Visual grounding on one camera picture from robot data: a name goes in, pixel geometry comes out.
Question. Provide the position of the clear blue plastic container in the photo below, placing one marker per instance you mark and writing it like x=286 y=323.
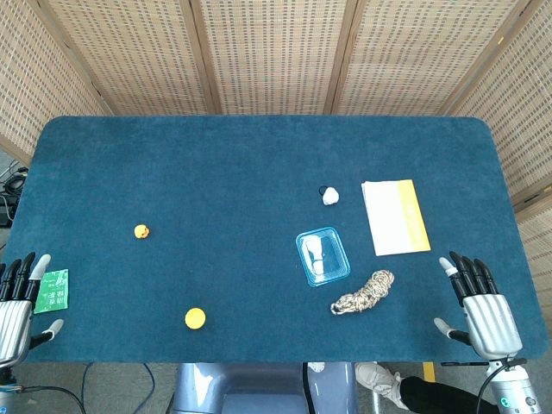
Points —
x=323 y=259

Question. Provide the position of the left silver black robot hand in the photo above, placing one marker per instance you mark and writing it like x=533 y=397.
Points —
x=15 y=319

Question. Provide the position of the green circuit board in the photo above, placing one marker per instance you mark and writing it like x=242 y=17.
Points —
x=52 y=292

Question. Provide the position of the black trouser leg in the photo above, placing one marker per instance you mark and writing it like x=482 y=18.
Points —
x=431 y=394

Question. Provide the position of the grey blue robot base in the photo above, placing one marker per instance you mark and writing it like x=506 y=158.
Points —
x=241 y=384

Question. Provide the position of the blue table cloth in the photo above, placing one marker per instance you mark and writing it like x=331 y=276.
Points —
x=241 y=172

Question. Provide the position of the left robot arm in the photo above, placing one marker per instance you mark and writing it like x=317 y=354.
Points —
x=4 y=381

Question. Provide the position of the white sneaker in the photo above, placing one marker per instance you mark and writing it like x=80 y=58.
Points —
x=377 y=379

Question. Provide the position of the small orange toy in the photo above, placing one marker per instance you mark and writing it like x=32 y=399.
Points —
x=141 y=232

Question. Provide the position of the woven bamboo screen panel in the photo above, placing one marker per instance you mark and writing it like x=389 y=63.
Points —
x=26 y=86
x=431 y=52
x=129 y=52
x=276 y=52
x=517 y=129

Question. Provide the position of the white yellow paper booklet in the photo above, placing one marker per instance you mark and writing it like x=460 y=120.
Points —
x=388 y=215

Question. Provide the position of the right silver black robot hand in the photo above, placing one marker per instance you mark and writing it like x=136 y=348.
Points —
x=491 y=321

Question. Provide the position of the yellow scalloped plastic dish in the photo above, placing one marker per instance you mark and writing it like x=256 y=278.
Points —
x=195 y=318

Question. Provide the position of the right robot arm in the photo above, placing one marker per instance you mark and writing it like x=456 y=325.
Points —
x=515 y=388

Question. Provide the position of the white crumpled cloth ball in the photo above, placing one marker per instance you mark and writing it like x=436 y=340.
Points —
x=330 y=196

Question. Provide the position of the yellow floor tape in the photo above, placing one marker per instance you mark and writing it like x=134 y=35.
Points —
x=428 y=371

